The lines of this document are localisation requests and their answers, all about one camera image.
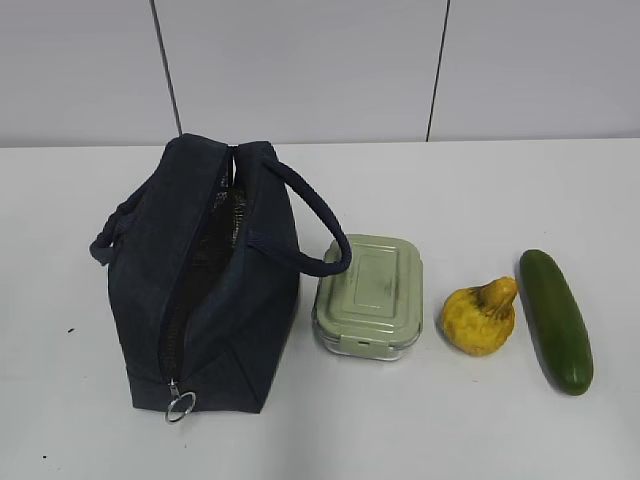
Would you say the green lid glass container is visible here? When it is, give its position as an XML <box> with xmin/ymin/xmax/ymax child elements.
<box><xmin>312</xmin><ymin>234</ymin><xmax>424</xmax><ymax>361</ymax></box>

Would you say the navy blue lunch bag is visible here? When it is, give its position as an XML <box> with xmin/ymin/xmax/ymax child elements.
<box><xmin>89</xmin><ymin>134</ymin><xmax>352</xmax><ymax>423</ymax></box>

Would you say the yellow bumpy squash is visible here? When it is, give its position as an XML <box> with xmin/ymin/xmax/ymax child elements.
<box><xmin>440</xmin><ymin>277</ymin><xmax>518</xmax><ymax>357</ymax></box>

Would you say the silver zipper pull ring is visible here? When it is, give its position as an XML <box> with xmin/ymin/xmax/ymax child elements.
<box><xmin>164</xmin><ymin>378</ymin><xmax>197</xmax><ymax>425</ymax></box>

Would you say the green cucumber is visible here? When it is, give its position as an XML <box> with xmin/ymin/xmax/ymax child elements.
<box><xmin>519</xmin><ymin>249</ymin><xmax>594</xmax><ymax>396</ymax></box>

